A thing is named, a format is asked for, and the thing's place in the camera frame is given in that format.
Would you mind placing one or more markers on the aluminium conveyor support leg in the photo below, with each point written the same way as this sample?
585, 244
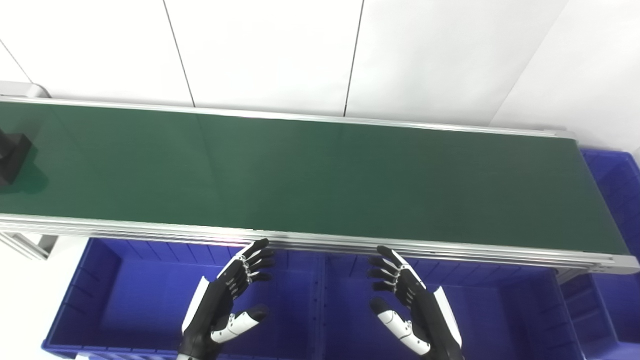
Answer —
30, 245
572, 275

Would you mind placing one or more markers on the black cylinder-on-block part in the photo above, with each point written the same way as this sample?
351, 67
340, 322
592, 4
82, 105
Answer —
12, 160

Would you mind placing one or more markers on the grey conveyor end cover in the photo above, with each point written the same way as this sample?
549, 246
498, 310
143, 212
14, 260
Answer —
25, 89

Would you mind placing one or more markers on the blue plastic bin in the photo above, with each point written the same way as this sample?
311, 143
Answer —
615, 200
135, 300
500, 310

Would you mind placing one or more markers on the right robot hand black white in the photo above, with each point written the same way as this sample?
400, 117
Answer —
425, 315

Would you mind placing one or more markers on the green conveyor belt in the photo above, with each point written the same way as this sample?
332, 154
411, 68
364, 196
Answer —
300, 175
150, 227

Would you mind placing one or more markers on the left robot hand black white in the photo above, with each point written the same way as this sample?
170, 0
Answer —
210, 310

